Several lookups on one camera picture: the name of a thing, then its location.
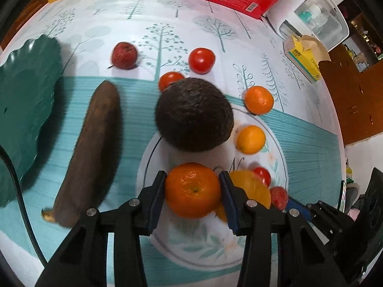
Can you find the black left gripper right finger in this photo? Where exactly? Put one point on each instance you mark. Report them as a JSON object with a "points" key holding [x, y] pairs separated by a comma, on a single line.
{"points": [[303, 260]]}

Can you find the small red cherry tomato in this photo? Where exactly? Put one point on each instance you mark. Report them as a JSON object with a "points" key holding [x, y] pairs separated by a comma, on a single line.
{"points": [[264, 175]]}

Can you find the dark red wrinkled fruit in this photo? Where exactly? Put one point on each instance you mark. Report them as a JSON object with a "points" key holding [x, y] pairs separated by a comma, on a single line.
{"points": [[124, 56]]}

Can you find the tree pattern tablecloth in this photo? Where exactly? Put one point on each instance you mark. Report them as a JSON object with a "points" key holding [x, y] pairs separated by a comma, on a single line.
{"points": [[164, 32]]}

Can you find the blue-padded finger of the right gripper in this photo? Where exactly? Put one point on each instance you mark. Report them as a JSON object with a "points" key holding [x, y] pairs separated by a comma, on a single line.
{"points": [[304, 210]]}

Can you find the large mandarin orange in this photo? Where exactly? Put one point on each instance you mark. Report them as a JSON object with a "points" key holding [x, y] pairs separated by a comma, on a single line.
{"points": [[192, 190]]}

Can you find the red lychee fruit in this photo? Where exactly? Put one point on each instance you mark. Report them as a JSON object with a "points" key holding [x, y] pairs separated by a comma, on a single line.
{"points": [[279, 197]]}

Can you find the dark avocado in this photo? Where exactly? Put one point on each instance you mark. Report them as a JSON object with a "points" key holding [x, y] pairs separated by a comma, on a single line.
{"points": [[193, 115]]}

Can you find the yellow tissue pack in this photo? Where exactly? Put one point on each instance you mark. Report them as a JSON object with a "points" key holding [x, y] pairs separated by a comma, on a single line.
{"points": [[306, 52]]}

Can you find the small orange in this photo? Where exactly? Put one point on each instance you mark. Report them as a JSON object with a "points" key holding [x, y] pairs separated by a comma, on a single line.
{"points": [[250, 140], [258, 100]]}

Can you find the dark green scalloped plate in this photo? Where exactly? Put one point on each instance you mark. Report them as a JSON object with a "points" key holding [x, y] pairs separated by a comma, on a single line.
{"points": [[28, 80]]}

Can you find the teal striped table mat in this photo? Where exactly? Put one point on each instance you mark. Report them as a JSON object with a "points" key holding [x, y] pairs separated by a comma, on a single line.
{"points": [[311, 149]]}

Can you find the round white floral placemat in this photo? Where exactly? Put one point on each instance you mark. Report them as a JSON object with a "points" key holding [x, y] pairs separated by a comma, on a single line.
{"points": [[208, 244]]}

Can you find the large yellow orange with sticker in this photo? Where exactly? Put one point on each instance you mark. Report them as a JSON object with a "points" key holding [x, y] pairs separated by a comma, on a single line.
{"points": [[252, 185]]}

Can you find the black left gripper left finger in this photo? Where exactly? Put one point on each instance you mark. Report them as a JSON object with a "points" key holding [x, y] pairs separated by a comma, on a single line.
{"points": [[81, 259]]}

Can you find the white storage appliance box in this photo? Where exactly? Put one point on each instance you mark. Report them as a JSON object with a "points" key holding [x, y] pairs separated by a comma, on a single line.
{"points": [[320, 19]]}

